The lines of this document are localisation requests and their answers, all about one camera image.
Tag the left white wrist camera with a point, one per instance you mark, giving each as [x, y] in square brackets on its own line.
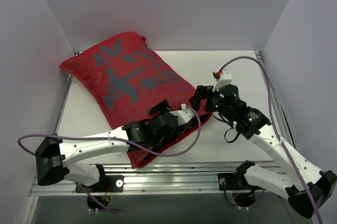
[184, 115]

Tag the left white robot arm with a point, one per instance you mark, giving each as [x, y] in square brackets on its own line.
[61, 158]

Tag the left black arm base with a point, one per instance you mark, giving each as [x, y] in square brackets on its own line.
[113, 183]

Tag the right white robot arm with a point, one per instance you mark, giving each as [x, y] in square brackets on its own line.
[304, 185]

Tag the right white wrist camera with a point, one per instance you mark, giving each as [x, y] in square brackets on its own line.
[223, 78]

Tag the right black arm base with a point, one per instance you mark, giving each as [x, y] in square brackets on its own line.
[229, 181]

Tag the red pillowcase with grey print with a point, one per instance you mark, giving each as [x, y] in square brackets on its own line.
[127, 78]

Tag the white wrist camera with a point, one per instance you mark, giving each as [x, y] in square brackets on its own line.
[184, 115]
[223, 78]

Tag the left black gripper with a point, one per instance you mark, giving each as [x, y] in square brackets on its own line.
[163, 109]

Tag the aluminium front rail frame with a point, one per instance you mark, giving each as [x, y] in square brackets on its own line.
[171, 179]

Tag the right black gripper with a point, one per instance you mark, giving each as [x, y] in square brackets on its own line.
[206, 97]

